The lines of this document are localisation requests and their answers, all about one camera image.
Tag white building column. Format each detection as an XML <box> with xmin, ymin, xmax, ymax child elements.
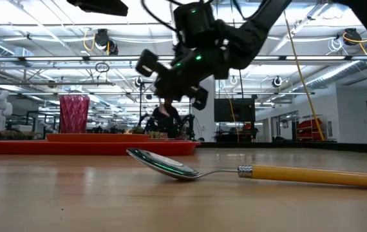
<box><xmin>199</xmin><ymin>77</ymin><xmax>216</xmax><ymax>142</ymax></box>

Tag black hanging cable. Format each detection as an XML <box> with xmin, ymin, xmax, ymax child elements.
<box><xmin>238</xmin><ymin>69</ymin><xmax>246</xmax><ymax>99</ymax></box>

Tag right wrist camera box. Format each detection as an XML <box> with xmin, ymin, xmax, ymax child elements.
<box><xmin>173</xmin><ymin>1</ymin><xmax>217</xmax><ymax>49</ymax></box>

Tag red plastic tray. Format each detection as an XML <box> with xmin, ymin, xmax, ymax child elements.
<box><xmin>0</xmin><ymin>139</ymin><xmax>202</xmax><ymax>157</ymax></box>

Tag distant rack with red bins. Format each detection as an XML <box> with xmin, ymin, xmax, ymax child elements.
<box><xmin>296</xmin><ymin>118</ymin><xmax>325</xmax><ymax>142</ymax></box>

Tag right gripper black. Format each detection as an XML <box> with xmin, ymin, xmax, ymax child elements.
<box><xmin>135</xmin><ymin>41</ymin><xmax>233</xmax><ymax>111</ymax></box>

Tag black right camera cable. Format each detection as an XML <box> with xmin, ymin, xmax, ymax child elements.
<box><xmin>140</xmin><ymin>0</ymin><xmax>178</xmax><ymax>33</ymax></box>

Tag red translucent faceted cup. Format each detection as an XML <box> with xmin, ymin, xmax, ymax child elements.
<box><xmin>59</xmin><ymin>94</ymin><xmax>91</xmax><ymax>135</ymax></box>

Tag person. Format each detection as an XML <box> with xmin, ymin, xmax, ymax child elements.
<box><xmin>143</xmin><ymin>98</ymin><xmax>197</xmax><ymax>140</ymax></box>

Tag black wall screen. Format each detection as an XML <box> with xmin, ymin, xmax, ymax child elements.
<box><xmin>214</xmin><ymin>98</ymin><xmax>256</xmax><ymax>122</ymax></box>

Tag ceiling cord reel yellow cord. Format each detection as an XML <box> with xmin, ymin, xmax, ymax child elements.
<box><xmin>83</xmin><ymin>28</ymin><xmax>119</xmax><ymax>56</ymax></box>
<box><xmin>343</xmin><ymin>28</ymin><xmax>367</xmax><ymax>46</ymax></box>

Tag yellow handled metal spoon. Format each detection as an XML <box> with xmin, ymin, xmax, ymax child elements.
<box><xmin>126</xmin><ymin>147</ymin><xmax>367</xmax><ymax>190</ymax></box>

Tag yellow hanging hose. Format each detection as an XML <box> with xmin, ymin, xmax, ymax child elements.
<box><xmin>282</xmin><ymin>11</ymin><xmax>326</xmax><ymax>142</ymax></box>

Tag long ceiling light strip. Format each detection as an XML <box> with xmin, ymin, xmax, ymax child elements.
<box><xmin>0</xmin><ymin>55</ymin><xmax>367</xmax><ymax>63</ymax></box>

